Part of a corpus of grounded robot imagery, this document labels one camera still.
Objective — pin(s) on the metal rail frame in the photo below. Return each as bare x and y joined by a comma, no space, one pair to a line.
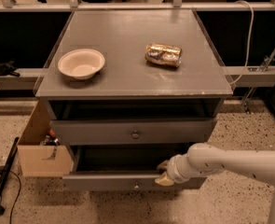
67,5

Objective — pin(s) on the black cloth bag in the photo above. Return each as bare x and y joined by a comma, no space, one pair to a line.
8,68

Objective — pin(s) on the crushed gold can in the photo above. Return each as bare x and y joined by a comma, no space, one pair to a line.
162,54

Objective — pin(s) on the black pole stand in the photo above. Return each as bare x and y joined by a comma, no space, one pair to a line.
4,170

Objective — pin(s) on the items inside cardboard box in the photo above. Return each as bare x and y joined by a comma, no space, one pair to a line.
50,139

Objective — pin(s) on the grey top drawer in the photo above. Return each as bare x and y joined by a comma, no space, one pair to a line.
135,131

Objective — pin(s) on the cardboard box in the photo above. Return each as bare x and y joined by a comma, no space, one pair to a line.
37,159

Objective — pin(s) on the grey drawer cabinet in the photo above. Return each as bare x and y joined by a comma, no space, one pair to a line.
128,86

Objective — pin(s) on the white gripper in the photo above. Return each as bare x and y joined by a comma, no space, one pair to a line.
173,168

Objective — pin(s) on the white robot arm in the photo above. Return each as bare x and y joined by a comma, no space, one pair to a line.
203,159

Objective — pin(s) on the grey drawer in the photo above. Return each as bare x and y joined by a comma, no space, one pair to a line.
124,168
135,131

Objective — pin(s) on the white paper bowl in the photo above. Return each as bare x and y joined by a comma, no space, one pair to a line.
81,64

